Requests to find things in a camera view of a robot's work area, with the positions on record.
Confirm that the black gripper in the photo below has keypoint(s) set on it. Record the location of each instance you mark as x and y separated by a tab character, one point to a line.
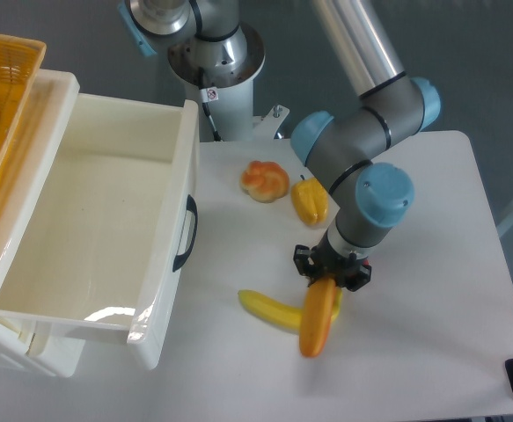
348	271

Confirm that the long orange bread loaf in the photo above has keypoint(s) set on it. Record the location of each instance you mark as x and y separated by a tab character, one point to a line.
316	317

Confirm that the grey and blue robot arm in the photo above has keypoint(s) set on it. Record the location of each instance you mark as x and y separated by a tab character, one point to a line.
372	198

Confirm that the round knotted bread roll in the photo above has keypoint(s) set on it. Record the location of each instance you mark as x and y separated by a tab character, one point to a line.
264	181

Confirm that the yellow banana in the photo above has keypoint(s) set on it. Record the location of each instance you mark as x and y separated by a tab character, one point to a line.
278	313

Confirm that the yellow bell pepper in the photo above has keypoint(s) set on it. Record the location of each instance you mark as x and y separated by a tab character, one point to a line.
310	201

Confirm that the white plastic drawer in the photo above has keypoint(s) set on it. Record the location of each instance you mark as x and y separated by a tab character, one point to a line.
95	261

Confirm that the white plastic drawer cabinet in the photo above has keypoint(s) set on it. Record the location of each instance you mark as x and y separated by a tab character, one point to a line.
38	136

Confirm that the dark blue drawer handle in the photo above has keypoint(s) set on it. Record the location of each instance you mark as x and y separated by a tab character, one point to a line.
188	234

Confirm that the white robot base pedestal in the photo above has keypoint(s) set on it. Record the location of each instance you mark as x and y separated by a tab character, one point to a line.
219	77

